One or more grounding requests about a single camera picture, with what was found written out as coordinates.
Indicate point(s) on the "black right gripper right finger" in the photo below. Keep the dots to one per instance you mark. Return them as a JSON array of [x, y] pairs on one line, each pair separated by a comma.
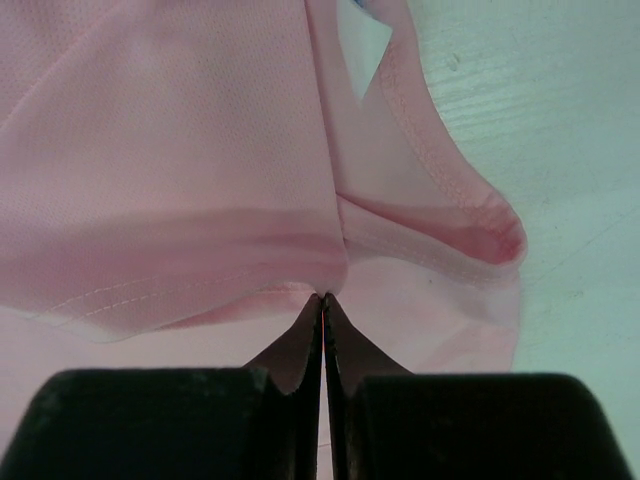
[[389, 423]]

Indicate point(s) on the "pink t shirt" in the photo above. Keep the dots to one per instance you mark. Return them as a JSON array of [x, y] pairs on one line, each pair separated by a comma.
[[179, 177]]

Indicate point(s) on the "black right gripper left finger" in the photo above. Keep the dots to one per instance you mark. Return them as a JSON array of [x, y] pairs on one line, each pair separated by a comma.
[[259, 421]]

